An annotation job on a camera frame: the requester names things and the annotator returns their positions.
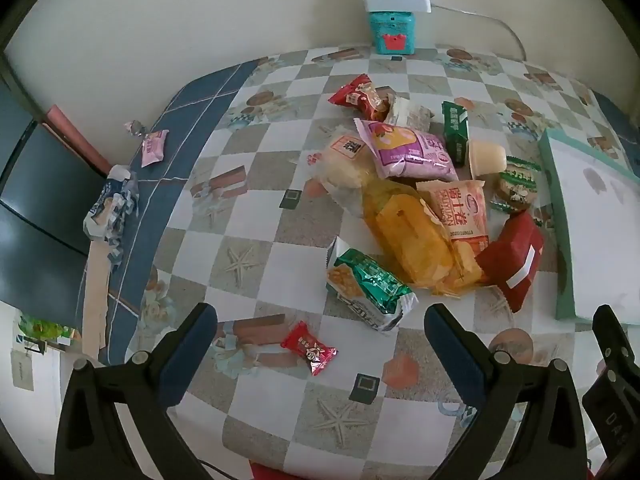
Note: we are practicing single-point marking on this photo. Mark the red-brown wooden board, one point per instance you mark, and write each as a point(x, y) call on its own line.
point(75, 135)

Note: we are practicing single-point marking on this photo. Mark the teal box with red crab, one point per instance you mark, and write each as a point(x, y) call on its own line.
point(392, 30)

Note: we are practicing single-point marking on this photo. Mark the jelly cup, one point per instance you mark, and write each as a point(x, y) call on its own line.
point(485, 157)

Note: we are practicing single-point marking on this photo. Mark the small clear crumpled wrapper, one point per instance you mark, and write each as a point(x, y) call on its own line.
point(134, 127)

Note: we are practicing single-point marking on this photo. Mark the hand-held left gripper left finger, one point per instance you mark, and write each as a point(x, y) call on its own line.
point(192, 345)

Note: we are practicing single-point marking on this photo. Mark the white tray with green rim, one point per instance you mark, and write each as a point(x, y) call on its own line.
point(590, 220)

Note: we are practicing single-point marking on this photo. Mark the green white cookie packet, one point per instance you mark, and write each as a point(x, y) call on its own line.
point(515, 185)

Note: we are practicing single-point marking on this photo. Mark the green silver snack packet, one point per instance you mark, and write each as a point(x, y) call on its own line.
point(365, 280)

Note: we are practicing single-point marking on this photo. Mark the red packet with white stripe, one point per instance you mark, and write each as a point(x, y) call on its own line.
point(507, 255)

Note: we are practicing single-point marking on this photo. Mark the yellow chips bag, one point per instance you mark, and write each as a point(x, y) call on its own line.
point(410, 240)

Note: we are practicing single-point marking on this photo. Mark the white power adapter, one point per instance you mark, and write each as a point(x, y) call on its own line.
point(400, 2)

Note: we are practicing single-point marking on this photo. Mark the orange egg roll packet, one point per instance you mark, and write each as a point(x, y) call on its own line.
point(460, 220)

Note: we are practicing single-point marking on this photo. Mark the light wooden strip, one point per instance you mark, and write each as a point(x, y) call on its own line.
point(95, 310)

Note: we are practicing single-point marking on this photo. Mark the red snack packet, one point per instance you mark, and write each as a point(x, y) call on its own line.
point(360, 97)

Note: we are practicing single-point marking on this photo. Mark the crumpled blue white wrapper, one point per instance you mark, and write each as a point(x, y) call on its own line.
point(110, 205)

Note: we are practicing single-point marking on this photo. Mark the dark cabinet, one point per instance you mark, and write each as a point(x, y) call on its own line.
point(30, 200)

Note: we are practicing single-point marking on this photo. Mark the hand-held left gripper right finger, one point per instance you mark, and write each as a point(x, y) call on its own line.
point(452, 350)

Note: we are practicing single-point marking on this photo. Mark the small pink packet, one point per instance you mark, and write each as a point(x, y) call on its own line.
point(154, 147)

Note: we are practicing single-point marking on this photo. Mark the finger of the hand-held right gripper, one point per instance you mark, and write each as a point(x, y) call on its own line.
point(611, 342)

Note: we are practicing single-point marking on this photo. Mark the small red candy packet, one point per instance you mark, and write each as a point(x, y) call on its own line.
point(307, 347)

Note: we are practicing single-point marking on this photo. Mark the purple snack packet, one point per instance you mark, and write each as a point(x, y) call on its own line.
point(405, 152)

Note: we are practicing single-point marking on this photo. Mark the white snack packet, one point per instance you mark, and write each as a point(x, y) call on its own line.
point(407, 112)

